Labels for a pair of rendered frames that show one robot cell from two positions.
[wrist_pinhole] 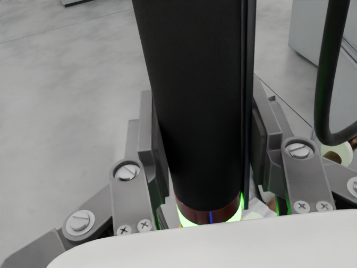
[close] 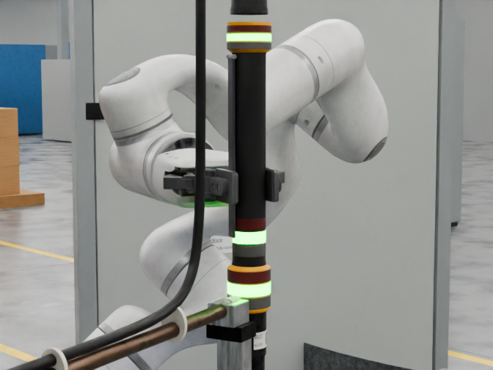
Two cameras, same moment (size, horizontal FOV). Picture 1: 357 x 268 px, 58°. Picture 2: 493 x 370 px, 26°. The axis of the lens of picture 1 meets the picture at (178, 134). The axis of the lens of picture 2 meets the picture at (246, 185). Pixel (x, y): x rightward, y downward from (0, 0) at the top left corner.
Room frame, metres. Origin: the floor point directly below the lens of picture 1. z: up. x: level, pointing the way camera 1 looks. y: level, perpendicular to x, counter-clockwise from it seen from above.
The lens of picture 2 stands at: (1.02, -0.52, 1.77)
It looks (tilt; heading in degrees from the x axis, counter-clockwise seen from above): 6 degrees down; 151
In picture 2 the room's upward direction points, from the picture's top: straight up
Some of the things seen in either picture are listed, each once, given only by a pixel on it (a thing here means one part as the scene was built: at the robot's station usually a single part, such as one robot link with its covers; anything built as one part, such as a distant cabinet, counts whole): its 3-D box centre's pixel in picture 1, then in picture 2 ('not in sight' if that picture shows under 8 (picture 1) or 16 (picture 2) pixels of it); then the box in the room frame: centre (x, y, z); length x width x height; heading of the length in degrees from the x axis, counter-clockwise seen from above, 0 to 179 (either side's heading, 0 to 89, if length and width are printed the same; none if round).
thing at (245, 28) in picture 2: not in sight; (249, 29); (0.10, -0.01, 1.81); 0.04 x 0.04 x 0.01
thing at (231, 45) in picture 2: not in sight; (249, 45); (0.10, -0.01, 1.79); 0.04 x 0.04 x 0.01
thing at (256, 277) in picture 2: not in sight; (249, 274); (0.10, -0.01, 1.56); 0.04 x 0.04 x 0.01
